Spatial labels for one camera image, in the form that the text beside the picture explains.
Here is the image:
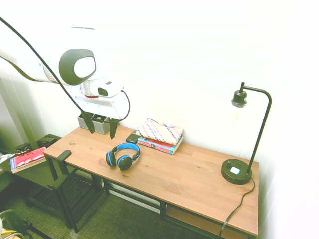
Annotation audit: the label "small dark gadget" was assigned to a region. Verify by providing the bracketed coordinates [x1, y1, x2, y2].
[14, 143, 32, 155]

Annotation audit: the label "blue and black headphones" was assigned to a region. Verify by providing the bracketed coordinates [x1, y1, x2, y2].
[105, 142, 141, 172]

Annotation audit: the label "wooden desk with black frame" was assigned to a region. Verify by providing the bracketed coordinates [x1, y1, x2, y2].
[43, 125, 260, 239]

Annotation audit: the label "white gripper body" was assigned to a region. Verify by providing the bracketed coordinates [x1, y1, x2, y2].
[70, 90, 128, 120]

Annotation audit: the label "black box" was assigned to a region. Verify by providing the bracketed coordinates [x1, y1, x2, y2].
[36, 133, 62, 150]

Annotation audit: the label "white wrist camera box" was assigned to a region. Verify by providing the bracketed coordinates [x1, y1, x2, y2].
[97, 81, 124, 98]

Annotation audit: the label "small black phone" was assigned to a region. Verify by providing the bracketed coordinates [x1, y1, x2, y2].
[125, 133, 139, 144]

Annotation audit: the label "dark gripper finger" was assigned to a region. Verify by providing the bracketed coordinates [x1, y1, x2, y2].
[109, 118, 119, 141]
[81, 111, 96, 134]

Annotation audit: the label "black desk lamp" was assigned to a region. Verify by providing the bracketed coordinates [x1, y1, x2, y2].
[220, 81, 273, 186]

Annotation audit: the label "red and blue book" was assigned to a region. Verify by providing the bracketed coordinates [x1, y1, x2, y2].
[137, 136, 184, 156]

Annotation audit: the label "striped patterned fabric pouch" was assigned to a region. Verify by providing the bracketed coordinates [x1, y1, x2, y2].
[135, 118, 185, 145]

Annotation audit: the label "clear light bulb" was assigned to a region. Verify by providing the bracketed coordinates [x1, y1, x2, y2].
[230, 101, 244, 125]

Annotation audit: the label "grey storage box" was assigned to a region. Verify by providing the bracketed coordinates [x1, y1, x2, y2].
[77, 113, 112, 135]

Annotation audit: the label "red book with white print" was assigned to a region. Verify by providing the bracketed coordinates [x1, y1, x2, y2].
[9, 147, 48, 174]

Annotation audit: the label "black tripod leg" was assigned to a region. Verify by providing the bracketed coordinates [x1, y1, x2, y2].
[21, 220, 53, 239]

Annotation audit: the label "black lamp power cord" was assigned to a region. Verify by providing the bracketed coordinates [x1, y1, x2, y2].
[219, 177, 256, 237]

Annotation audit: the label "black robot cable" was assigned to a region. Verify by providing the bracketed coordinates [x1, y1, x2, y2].
[0, 16, 131, 123]

